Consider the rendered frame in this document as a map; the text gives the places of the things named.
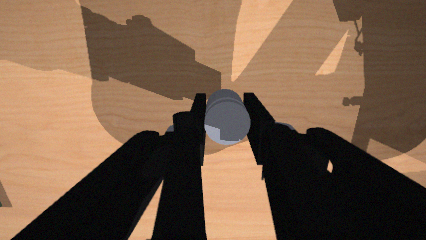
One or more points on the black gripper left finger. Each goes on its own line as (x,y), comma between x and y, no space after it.
(108,203)

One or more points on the grey cylinder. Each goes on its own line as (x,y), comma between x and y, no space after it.
(226,118)

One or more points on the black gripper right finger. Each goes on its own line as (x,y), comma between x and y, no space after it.
(377,199)

